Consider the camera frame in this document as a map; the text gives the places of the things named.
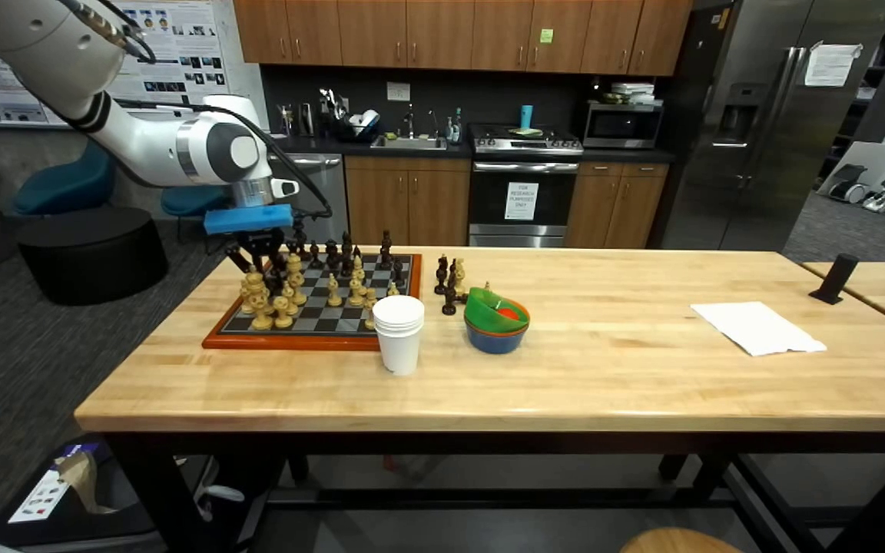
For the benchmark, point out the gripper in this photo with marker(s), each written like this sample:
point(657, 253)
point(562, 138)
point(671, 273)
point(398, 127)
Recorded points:
point(260, 240)

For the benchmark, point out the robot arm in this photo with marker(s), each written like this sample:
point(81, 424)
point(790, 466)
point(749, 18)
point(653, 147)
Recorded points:
point(51, 54)

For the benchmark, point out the bunch of light chess pieces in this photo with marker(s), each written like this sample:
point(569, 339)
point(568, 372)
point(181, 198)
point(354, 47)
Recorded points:
point(262, 303)

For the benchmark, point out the teal chair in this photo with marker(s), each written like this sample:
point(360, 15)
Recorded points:
point(189, 201)
point(66, 184)

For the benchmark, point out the steel dishwasher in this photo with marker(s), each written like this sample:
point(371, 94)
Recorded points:
point(327, 196)

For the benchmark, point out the stack of white paper cups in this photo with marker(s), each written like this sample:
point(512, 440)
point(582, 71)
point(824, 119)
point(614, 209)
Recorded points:
point(399, 330)

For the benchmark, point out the wooden base cabinet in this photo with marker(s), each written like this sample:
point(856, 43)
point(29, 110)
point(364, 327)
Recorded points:
point(615, 206)
point(408, 201)

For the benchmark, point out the dish rack with dishes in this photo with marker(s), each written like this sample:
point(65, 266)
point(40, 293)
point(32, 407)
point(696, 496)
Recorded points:
point(350, 119)

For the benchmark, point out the sink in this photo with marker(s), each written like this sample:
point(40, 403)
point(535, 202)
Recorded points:
point(409, 143)

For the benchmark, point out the tap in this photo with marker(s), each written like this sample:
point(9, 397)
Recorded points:
point(409, 119)

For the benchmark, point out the row of soap bottles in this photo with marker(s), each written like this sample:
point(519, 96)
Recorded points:
point(455, 129)

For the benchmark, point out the stack of plastic bowls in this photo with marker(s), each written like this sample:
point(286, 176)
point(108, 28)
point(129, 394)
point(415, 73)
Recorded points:
point(495, 326)

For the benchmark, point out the white paper sign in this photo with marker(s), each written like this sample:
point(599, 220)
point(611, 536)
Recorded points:
point(521, 201)

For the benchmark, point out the steel stove with oven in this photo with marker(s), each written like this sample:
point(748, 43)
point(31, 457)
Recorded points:
point(523, 192)

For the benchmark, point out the teal cup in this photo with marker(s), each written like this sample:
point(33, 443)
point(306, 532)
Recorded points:
point(526, 117)

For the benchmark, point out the black bin with papers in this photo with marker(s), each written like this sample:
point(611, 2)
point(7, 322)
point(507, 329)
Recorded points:
point(66, 499)

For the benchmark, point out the green sticky note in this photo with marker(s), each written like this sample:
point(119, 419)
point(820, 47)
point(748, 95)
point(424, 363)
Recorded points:
point(546, 35)

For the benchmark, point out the microwave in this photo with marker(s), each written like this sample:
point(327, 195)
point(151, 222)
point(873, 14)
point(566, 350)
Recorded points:
point(621, 125)

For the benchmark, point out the stack of dishes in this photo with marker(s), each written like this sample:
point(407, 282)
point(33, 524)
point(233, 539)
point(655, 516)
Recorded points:
point(631, 92)

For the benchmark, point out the white paper sheet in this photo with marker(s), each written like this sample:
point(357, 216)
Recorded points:
point(756, 328)

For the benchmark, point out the round wooden stool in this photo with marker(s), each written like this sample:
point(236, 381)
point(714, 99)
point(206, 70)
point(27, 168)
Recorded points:
point(677, 541)

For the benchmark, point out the steel refrigerator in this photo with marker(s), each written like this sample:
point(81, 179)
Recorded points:
point(765, 138)

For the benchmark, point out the black upright device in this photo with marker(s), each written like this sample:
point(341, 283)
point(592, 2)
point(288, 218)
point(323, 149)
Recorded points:
point(836, 278)

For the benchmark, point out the small white wheeled robot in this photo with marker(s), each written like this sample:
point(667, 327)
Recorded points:
point(848, 186)

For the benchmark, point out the white paper note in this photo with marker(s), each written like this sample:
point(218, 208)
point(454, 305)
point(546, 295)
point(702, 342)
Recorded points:
point(831, 64)

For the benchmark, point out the wooden table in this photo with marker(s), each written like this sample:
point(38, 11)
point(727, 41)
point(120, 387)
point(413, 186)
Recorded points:
point(884, 288)

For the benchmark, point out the chess board with red frame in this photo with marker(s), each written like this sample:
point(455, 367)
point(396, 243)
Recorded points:
point(327, 319)

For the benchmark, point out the row of wooden wall cabinets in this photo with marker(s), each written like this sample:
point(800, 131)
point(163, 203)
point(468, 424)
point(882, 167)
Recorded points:
point(450, 34)

